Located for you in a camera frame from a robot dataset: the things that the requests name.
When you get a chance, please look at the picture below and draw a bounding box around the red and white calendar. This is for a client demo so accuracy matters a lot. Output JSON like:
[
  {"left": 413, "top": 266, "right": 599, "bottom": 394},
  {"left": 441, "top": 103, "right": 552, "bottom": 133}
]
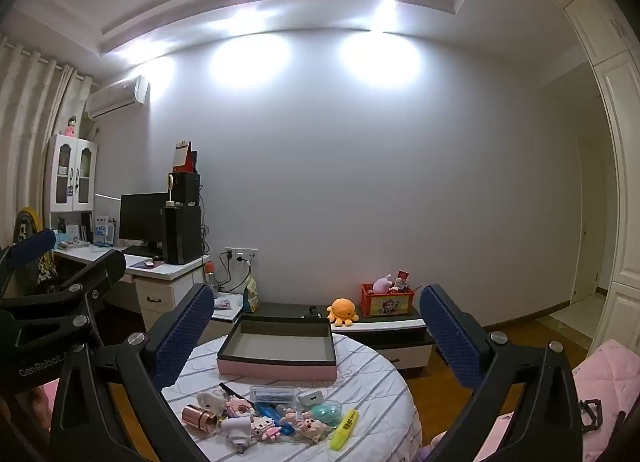
[{"left": 172, "top": 140, "right": 198, "bottom": 174}]

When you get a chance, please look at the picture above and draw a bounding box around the black computer tower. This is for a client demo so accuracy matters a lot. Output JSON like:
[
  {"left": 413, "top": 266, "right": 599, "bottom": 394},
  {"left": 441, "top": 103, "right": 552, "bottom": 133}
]
[{"left": 162, "top": 204, "right": 203, "bottom": 265}]

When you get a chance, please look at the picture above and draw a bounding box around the white wall outlet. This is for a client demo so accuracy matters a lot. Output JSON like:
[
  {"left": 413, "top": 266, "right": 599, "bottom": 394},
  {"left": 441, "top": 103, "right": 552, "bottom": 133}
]
[{"left": 224, "top": 247, "right": 258, "bottom": 265}]

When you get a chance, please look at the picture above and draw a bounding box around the white handheld device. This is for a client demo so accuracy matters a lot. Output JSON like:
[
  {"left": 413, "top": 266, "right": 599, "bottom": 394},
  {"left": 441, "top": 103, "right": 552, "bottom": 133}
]
[{"left": 220, "top": 416, "right": 256, "bottom": 455}]

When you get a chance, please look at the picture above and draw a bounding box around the pink box with black rim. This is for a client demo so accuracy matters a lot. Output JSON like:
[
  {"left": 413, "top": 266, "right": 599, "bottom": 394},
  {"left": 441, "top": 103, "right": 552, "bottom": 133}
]
[{"left": 216, "top": 314, "right": 338, "bottom": 383}]

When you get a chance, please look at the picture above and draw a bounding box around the teal egg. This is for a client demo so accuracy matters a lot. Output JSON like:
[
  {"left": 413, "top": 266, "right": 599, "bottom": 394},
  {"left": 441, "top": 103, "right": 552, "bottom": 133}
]
[{"left": 309, "top": 399, "right": 346, "bottom": 425}]

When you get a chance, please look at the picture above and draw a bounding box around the orange octopus plush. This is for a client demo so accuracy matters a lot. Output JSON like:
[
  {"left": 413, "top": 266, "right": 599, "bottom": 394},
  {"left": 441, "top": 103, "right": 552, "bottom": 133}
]
[{"left": 326, "top": 298, "right": 361, "bottom": 328}]

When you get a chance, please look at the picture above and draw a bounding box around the black speaker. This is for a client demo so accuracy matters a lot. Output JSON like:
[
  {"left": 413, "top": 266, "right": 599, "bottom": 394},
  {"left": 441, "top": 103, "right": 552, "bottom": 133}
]
[{"left": 172, "top": 172, "right": 201, "bottom": 206}]

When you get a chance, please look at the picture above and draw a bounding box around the white wardrobe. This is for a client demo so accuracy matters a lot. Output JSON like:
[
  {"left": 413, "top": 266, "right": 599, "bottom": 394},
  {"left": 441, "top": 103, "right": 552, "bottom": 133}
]
[{"left": 565, "top": 0, "right": 640, "bottom": 358}]

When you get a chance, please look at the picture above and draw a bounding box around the blue and white box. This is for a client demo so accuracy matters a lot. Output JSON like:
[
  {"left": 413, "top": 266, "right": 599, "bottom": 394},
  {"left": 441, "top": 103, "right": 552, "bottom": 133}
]
[{"left": 95, "top": 214, "right": 116, "bottom": 245}]

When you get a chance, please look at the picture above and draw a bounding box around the blue pen box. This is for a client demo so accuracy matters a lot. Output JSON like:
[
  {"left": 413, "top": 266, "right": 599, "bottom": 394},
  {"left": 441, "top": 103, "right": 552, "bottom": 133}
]
[{"left": 255, "top": 402, "right": 297, "bottom": 442}]

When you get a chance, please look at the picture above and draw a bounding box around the yellow snack bag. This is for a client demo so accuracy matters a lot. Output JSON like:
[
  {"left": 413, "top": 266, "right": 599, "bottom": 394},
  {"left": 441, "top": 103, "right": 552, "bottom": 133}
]
[{"left": 242, "top": 277, "right": 260, "bottom": 313}]

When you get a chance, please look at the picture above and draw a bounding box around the pink-eared doll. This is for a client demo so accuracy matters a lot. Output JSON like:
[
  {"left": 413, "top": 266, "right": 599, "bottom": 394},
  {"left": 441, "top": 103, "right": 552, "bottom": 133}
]
[{"left": 287, "top": 414, "right": 328, "bottom": 443}]

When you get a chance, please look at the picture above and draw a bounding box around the pink quilt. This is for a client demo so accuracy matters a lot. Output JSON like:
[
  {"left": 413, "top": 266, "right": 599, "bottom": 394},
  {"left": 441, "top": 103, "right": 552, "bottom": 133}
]
[{"left": 470, "top": 339, "right": 640, "bottom": 462}]

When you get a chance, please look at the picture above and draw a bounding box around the white glass-door cabinet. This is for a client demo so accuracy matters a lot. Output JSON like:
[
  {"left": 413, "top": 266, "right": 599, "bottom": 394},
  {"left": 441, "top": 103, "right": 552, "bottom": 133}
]
[{"left": 47, "top": 133, "right": 99, "bottom": 215}]

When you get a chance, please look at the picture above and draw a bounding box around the clear plastic case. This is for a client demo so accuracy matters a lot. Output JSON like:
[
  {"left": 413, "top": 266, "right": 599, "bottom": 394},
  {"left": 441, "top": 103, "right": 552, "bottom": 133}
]
[{"left": 250, "top": 384, "right": 297, "bottom": 405}]

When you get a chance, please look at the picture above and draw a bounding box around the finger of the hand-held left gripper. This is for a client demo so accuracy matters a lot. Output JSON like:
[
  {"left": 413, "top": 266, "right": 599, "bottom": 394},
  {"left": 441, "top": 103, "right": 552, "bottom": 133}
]
[
  {"left": 0, "top": 248, "right": 127, "bottom": 343},
  {"left": 0, "top": 228, "right": 57, "bottom": 303}
]

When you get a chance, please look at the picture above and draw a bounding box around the striped white table cloth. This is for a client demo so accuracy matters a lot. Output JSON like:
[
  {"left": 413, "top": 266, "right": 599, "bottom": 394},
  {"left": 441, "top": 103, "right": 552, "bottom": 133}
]
[{"left": 160, "top": 332, "right": 423, "bottom": 462}]

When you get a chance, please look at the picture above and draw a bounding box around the black computer monitor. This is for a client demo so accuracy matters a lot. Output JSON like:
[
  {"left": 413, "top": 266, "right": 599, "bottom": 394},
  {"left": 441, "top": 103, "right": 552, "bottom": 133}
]
[{"left": 119, "top": 192, "right": 171, "bottom": 259}]

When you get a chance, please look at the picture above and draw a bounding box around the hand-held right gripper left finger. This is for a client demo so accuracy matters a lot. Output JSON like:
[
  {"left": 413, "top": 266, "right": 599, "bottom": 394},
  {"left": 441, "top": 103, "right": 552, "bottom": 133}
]
[{"left": 50, "top": 283, "right": 216, "bottom": 462}]

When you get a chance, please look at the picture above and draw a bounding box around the beige curtain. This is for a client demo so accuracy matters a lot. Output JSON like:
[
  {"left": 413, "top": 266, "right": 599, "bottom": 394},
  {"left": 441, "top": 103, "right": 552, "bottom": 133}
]
[{"left": 0, "top": 37, "right": 96, "bottom": 248}]

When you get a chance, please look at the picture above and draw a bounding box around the red storage crate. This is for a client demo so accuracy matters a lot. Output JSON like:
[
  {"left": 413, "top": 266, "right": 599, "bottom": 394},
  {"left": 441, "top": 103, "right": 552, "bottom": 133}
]
[{"left": 360, "top": 283, "right": 417, "bottom": 318}]

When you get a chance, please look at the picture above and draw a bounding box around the white door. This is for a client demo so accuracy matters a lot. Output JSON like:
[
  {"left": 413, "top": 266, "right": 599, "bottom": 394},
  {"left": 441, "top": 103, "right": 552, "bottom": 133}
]
[{"left": 570, "top": 137, "right": 608, "bottom": 303}]

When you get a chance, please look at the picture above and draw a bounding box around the pink block cat figure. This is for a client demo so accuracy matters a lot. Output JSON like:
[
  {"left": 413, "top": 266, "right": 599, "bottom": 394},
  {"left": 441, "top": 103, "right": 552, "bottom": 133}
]
[{"left": 248, "top": 414, "right": 281, "bottom": 445}]

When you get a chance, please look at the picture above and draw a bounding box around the black and white low cabinet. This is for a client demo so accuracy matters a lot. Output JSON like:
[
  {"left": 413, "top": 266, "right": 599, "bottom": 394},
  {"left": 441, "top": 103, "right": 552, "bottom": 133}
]
[{"left": 209, "top": 301, "right": 435, "bottom": 379}]

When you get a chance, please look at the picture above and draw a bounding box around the pink flower-shaped trinket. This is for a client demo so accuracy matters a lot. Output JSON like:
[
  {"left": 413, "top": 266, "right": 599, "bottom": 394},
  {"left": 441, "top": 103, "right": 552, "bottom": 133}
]
[{"left": 225, "top": 397, "right": 253, "bottom": 420}]

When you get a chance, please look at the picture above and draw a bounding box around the yellow and black garment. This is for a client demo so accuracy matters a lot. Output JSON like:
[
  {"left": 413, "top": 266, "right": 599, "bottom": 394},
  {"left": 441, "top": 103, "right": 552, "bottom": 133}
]
[{"left": 12, "top": 208, "right": 43, "bottom": 245}]

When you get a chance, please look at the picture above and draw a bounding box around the white air conditioner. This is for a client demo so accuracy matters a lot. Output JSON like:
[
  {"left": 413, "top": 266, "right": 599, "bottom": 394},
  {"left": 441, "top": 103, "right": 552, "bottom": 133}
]
[{"left": 84, "top": 75, "right": 150, "bottom": 119}]

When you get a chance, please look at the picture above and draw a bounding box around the white desk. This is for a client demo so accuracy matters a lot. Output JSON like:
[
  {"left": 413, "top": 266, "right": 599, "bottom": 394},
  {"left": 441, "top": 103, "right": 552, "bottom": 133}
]
[{"left": 52, "top": 244, "right": 211, "bottom": 333}]

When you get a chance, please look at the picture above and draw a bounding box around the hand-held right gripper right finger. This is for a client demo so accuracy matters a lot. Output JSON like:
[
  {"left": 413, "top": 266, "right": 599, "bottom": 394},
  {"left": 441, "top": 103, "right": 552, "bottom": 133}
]
[{"left": 419, "top": 283, "right": 586, "bottom": 462}]

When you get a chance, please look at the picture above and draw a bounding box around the yellow highlighter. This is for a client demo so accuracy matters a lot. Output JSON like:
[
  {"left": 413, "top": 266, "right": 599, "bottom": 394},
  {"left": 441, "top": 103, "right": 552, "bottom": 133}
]
[{"left": 328, "top": 408, "right": 361, "bottom": 450}]

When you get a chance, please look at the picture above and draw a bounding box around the rose gold cylinder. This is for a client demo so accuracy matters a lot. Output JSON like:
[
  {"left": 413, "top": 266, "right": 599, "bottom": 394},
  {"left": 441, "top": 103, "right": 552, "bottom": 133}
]
[{"left": 181, "top": 404, "right": 218, "bottom": 435}]

